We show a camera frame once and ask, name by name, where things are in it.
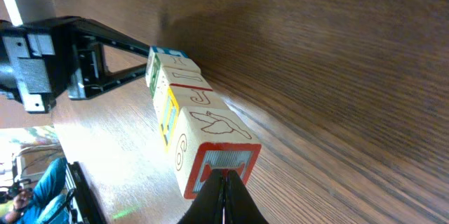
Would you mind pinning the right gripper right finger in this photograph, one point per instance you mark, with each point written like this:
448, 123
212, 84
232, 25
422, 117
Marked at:
239, 207

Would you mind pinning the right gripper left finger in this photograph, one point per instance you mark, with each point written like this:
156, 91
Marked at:
207, 208

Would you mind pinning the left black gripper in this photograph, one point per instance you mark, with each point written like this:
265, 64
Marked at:
41, 60

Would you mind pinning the leaf picture wooden block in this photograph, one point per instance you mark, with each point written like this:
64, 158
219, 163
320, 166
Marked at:
164, 52

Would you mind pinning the green letter R block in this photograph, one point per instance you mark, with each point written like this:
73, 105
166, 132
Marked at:
162, 65

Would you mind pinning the plain white wooden block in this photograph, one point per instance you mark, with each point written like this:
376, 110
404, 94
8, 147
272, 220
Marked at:
213, 139

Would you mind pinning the yellow letter wooden block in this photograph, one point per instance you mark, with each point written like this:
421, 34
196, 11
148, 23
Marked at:
180, 99

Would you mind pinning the person in blue clothes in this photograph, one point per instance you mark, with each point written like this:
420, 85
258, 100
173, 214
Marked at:
38, 205

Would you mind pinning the black base bracket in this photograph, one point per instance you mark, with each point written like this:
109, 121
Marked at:
83, 207

